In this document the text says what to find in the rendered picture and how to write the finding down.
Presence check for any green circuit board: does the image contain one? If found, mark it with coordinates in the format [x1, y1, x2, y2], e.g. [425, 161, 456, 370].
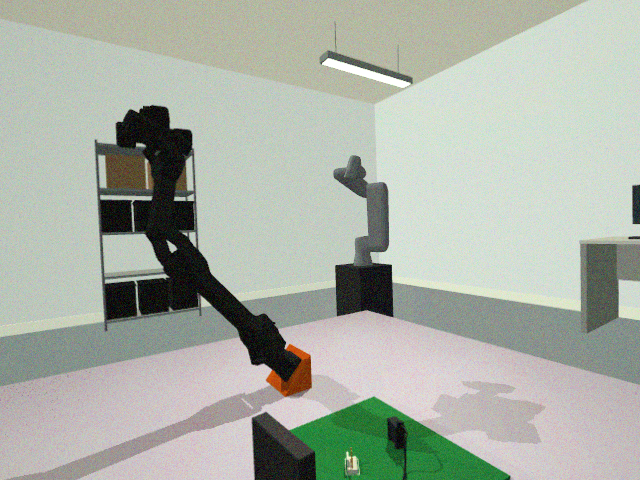
[289, 396, 511, 480]

